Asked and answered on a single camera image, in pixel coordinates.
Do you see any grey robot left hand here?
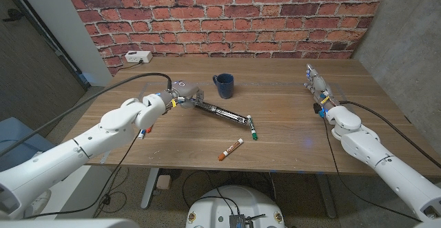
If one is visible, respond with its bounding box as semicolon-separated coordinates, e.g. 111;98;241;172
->
167;80;205;110

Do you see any black torso cable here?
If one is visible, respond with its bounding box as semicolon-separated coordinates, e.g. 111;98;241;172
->
181;169;242;216

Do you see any white power strip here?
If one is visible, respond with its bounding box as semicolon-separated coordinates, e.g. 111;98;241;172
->
124;50;154;64

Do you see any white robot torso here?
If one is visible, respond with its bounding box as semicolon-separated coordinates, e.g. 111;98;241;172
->
185;185;287;228

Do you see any grey table leg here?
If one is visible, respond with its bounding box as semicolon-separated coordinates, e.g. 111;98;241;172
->
315;174;338;219
140;167;160;210

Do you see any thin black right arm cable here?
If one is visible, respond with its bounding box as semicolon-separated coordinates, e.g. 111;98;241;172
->
322;116;424;222

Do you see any black power strip cable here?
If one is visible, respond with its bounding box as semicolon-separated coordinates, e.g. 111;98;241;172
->
116;61;143;72

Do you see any dark wooden door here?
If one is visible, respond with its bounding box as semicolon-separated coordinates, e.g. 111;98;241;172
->
0;0;88;138

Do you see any black door handle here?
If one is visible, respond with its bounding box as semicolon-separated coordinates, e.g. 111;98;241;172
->
2;8;24;23

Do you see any blue plastic bin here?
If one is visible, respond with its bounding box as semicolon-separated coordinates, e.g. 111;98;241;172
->
0;116;52;172

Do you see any navy blue mug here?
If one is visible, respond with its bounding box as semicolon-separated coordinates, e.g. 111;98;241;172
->
212;73;235;100

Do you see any green dry erase marker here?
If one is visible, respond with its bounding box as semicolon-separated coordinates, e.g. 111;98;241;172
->
246;114;258;141

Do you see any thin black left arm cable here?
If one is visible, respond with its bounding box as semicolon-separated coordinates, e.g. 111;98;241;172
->
22;129;142;220

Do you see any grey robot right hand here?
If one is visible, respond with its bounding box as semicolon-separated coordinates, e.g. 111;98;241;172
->
302;63;340;114

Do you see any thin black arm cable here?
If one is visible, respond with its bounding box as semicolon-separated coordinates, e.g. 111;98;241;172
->
322;116;424;222
22;129;142;220

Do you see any orange dry erase marker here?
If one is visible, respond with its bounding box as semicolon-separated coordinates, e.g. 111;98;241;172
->
217;138;245;162

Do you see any beige box under table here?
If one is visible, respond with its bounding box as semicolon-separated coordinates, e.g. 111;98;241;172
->
156;174;172;191

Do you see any seated person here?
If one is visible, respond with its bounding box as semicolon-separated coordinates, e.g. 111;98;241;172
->
27;189;52;218

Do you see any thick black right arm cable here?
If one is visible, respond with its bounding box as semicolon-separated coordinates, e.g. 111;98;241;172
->
339;100;441;169

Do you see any red brick print backdrop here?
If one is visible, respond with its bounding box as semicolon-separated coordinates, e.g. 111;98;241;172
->
61;0;393;76

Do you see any grey finned torso module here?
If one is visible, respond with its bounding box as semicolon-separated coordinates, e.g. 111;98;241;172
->
229;214;247;228

